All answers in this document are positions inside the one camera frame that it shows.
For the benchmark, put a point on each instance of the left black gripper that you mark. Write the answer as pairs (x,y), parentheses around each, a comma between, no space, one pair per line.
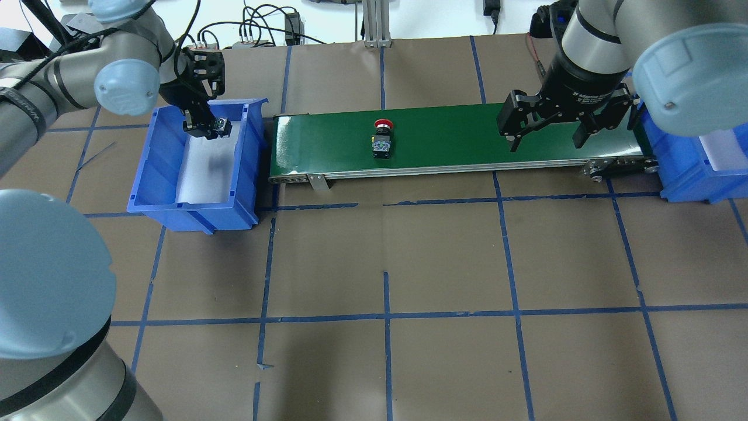
(177,89)

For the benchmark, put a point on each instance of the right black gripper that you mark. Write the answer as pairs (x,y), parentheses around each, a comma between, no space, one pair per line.
(575,83)

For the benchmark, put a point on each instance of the red push button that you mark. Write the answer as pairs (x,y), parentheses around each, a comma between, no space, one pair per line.
(381,141)

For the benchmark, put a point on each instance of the yellow push button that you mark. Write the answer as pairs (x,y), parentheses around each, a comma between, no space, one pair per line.
(221,127)

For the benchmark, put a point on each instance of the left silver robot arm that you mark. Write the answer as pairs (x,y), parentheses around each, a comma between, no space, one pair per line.
(58,290)

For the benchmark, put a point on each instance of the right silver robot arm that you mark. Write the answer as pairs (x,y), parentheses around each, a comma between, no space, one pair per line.
(685,60)

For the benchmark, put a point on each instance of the white foam pad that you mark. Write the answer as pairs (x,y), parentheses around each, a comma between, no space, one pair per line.
(208,168)

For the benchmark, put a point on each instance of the blue source bin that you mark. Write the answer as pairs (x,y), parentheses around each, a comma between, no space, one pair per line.
(154,185)

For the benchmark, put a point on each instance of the green conveyor belt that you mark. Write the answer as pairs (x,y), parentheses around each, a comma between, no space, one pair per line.
(318,148)

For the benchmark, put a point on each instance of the black power adapter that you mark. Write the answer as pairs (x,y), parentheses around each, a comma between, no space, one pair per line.
(293,27)

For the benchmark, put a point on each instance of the blue destination bin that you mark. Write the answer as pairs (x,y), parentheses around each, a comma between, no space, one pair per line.
(709,168)

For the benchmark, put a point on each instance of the aluminium frame post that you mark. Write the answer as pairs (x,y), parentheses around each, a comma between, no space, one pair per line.
(376,24)

